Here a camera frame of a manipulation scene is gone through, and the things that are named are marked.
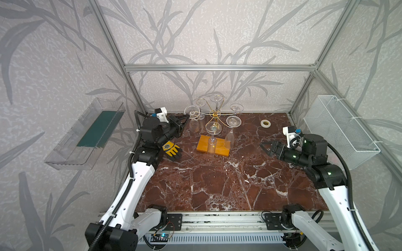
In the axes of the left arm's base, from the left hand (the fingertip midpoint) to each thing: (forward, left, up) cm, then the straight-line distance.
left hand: (191, 116), depth 66 cm
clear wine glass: (-2, -9, -5) cm, 11 cm away
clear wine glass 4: (+18, -12, -5) cm, 22 cm away
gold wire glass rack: (+7, -15, -37) cm, 41 cm away
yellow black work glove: (+4, +15, -36) cm, 40 cm away
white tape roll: (+29, -49, -38) cm, 69 cm away
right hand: (-9, -32, -9) cm, 34 cm away
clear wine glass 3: (+14, -3, -5) cm, 15 cm away
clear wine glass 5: (+12, -22, -6) cm, 26 cm away
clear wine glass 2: (+2, -19, -6) cm, 20 cm away
